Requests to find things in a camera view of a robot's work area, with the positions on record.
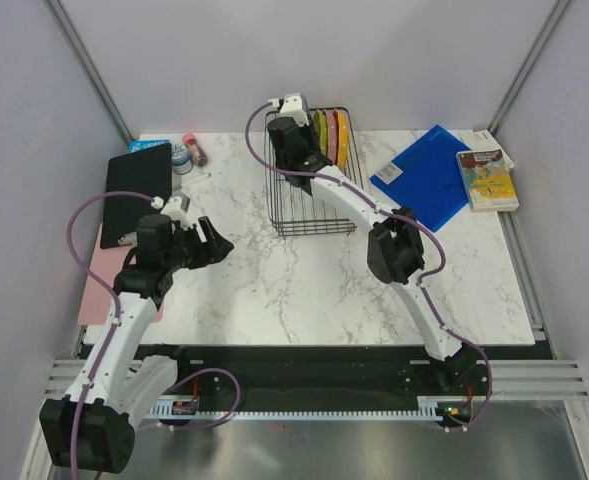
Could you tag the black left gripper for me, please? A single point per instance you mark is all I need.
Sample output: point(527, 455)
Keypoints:
point(215, 246)

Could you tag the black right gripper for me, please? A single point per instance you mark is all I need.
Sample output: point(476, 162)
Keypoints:
point(310, 133)

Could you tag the lime green polka dot plate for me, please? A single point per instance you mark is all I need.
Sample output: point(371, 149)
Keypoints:
point(321, 129)

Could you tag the pink polka dot plate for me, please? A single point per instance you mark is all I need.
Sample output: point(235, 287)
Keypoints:
point(332, 134)

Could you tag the yellow polka dot plate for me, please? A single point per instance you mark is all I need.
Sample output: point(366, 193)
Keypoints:
point(342, 139)

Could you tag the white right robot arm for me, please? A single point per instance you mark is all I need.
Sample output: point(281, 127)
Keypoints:
point(395, 251)

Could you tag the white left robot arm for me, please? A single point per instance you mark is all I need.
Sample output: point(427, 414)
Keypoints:
point(93, 425)

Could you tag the small round tin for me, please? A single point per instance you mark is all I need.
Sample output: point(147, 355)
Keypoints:
point(181, 160)

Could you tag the pink cap sprinkle bottle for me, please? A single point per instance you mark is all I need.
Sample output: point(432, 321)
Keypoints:
point(198, 155)

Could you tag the black tablet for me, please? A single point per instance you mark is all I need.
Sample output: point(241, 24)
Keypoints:
point(147, 171)

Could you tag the blue plastic folder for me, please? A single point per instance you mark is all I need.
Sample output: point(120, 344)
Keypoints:
point(426, 178)

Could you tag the blue card box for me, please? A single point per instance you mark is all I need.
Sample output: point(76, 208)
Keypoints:
point(138, 145)

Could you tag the paperback book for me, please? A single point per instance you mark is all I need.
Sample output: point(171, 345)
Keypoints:
point(487, 181)

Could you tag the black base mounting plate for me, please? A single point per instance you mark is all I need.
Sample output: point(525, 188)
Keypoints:
point(340, 386)

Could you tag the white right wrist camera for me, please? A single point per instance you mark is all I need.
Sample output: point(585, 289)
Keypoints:
point(294, 106)

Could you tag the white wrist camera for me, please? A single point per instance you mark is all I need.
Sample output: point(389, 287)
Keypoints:
point(176, 208)
point(294, 106)

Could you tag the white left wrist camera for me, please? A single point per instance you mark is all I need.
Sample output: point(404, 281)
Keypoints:
point(176, 208)

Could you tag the black wire dish rack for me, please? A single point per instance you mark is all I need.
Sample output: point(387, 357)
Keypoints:
point(292, 212)

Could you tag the white slotted cable duct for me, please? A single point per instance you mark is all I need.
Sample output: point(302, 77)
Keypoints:
point(167, 409)

